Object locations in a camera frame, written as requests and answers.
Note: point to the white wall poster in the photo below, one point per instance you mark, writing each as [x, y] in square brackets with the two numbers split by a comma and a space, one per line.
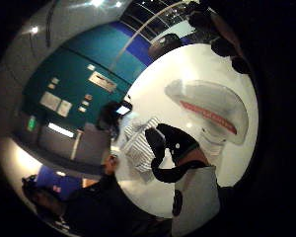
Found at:
[50, 100]
[64, 108]

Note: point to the wide white wall sign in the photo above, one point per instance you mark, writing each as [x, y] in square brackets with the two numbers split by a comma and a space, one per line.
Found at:
[102, 81]

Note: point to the white light strip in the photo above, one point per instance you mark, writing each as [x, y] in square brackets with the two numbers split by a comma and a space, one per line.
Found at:
[60, 130]

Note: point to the group of small wall plaques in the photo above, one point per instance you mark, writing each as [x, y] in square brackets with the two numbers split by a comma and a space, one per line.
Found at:
[85, 103]

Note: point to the green exit sign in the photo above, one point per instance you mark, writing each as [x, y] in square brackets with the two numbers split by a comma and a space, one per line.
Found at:
[31, 123]

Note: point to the grey counter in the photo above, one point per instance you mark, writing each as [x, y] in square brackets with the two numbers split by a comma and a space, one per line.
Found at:
[72, 144]

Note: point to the bright handheld screen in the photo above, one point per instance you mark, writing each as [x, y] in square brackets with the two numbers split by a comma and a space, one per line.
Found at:
[123, 109]

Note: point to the white striped cloth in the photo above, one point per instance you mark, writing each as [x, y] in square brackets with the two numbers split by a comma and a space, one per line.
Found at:
[139, 151]

